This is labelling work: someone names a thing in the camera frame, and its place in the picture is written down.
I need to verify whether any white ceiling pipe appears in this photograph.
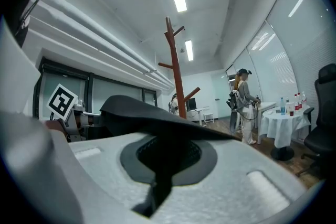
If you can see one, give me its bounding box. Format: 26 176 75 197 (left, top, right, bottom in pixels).
33 0 159 73
28 15 174 90

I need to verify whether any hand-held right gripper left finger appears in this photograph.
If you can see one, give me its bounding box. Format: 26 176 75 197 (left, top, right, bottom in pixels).
68 133 159 224

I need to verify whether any wooden coat rack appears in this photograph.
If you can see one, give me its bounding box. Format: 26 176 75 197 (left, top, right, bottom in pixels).
158 16 202 120

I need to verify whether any black computer monitor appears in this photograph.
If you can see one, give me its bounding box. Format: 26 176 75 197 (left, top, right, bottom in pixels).
185 98 197 112

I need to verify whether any black neck cord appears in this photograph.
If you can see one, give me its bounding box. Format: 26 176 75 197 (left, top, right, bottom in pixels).
15 0 57 35

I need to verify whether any white stool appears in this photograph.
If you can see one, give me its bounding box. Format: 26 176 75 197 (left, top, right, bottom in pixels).
202 112 215 125

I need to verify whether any white tablecloth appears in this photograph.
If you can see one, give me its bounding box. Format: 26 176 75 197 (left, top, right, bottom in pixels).
260 104 312 149

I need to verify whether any black garment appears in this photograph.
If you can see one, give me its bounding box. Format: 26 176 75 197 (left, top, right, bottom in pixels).
99 95 241 185

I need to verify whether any person's black printed t-shirt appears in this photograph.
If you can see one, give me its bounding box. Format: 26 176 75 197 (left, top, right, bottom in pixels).
0 0 35 48

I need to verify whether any round table black base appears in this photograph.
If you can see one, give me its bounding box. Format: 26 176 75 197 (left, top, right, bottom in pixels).
270 146 295 162

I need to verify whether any person's left forearm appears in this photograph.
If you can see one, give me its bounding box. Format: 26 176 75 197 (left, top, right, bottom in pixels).
45 119 69 143

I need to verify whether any black framed glass partition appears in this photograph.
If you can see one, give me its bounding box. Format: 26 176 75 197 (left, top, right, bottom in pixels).
33 56 159 120

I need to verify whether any short ceiling light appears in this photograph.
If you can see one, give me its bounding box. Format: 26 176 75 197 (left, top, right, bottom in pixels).
184 39 194 62

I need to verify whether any white computer desk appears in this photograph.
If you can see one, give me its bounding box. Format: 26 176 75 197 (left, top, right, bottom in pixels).
187 106 211 125

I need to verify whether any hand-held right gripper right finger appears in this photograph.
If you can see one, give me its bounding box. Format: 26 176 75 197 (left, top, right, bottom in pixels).
154 138 308 224

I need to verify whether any black office chair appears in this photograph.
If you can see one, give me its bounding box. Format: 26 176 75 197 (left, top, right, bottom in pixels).
295 63 336 182

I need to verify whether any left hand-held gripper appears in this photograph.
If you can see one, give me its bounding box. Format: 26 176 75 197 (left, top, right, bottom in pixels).
46 83 102 143

